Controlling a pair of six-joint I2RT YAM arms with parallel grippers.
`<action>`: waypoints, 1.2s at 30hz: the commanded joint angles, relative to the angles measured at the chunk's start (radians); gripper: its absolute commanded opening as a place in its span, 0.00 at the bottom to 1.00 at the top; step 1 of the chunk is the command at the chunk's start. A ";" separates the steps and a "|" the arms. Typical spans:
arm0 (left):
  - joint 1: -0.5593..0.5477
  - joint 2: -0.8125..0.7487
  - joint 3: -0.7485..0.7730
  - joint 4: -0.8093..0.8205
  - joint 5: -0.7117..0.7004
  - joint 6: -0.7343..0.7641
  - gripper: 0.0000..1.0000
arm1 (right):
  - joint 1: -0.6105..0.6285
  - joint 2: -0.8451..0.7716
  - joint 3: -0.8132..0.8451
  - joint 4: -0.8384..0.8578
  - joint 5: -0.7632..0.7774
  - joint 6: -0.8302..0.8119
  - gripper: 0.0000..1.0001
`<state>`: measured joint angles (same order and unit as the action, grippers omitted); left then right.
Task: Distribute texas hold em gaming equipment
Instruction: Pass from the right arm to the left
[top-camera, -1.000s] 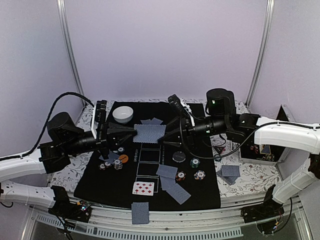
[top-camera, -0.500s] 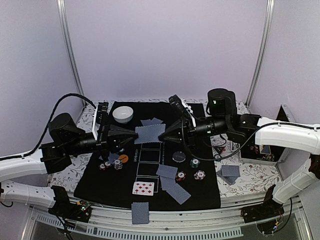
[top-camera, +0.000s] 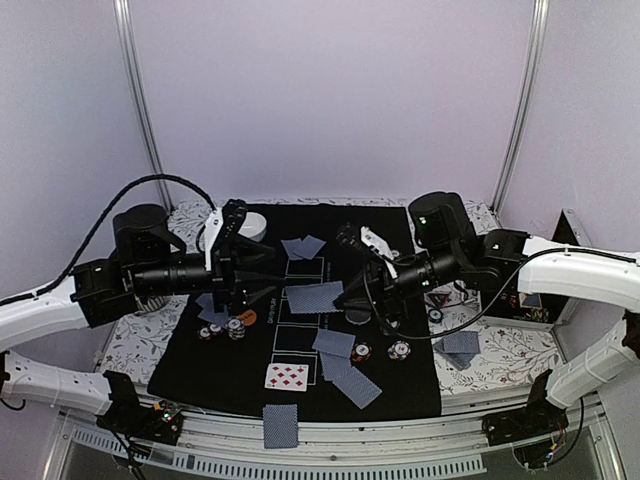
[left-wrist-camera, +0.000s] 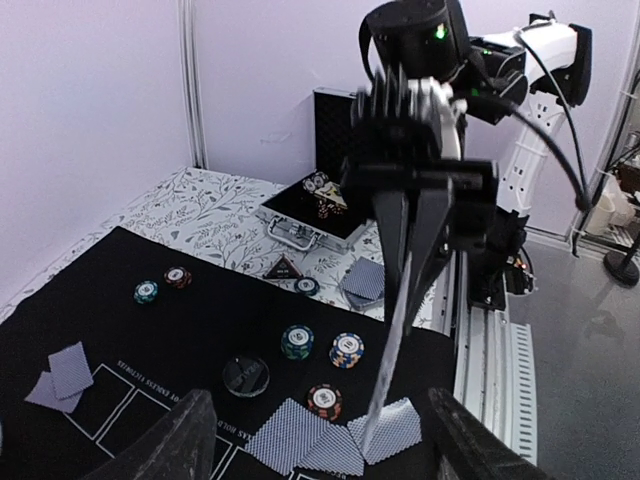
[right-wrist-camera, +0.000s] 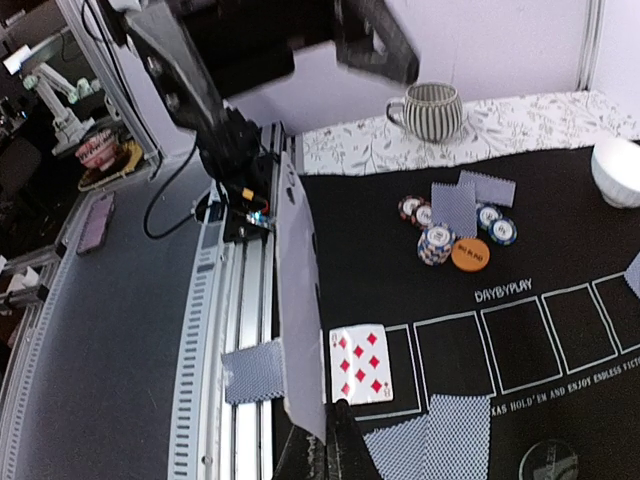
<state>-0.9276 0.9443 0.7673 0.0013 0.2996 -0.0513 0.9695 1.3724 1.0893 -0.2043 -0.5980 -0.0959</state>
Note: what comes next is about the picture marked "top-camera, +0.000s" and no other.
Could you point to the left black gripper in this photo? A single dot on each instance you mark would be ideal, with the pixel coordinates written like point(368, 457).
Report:
point(233, 294)

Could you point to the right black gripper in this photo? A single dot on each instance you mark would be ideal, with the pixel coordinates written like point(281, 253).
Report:
point(383, 293)

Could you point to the black dealer button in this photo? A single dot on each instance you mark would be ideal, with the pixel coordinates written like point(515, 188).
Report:
point(357, 317)

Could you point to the face down board card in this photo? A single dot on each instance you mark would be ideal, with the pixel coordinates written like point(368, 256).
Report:
point(314, 299)

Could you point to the blue card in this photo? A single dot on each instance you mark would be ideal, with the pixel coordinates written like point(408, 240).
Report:
point(205, 301)
point(291, 246)

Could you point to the orange big blind button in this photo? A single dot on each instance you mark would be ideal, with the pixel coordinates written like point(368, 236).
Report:
point(248, 318)

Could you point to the orange chip stack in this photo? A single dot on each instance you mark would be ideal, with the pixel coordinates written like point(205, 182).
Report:
point(361, 352)

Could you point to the orange chip pair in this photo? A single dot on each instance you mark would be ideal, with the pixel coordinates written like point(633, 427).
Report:
point(210, 331)

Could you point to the nine of diamonds card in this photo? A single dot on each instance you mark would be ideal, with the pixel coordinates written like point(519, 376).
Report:
point(287, 377)

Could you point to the blue playing card deck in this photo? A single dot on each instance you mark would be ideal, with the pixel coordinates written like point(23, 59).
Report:
point(459, 349)

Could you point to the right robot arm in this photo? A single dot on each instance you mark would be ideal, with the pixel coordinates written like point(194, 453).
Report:
point(501, 260)

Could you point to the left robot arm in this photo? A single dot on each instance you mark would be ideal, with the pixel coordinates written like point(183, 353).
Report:
point(149, 262)

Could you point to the white ceramic bowl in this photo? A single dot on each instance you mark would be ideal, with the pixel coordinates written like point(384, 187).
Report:
point(254, 227)

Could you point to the black triangular chip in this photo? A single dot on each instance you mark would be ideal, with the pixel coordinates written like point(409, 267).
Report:
point(438, 300)

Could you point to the black poker felt mat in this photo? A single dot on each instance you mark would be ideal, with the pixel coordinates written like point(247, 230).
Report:
point(228, 375)

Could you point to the aluminium poker case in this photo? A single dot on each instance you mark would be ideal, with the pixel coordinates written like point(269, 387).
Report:
point(540, 312)

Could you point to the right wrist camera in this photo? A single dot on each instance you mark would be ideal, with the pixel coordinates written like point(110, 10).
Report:
point(369, 244)

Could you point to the front aluminium rail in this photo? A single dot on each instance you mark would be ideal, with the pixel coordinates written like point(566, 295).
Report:
point(452, 446)

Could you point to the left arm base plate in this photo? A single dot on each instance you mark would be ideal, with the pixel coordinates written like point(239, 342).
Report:
point(160, 425)

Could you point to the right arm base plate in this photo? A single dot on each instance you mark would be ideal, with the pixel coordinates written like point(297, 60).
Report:
point(525, 425)

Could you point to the left aluminium frame post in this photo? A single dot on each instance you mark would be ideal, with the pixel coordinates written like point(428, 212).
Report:
point(125, 31)

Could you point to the aluminium frame post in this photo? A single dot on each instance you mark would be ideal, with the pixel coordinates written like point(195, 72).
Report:
point(531, 69)
point(125, 31)

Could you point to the right aluminium frame post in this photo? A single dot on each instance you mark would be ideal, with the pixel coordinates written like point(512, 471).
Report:
point(531, 69)

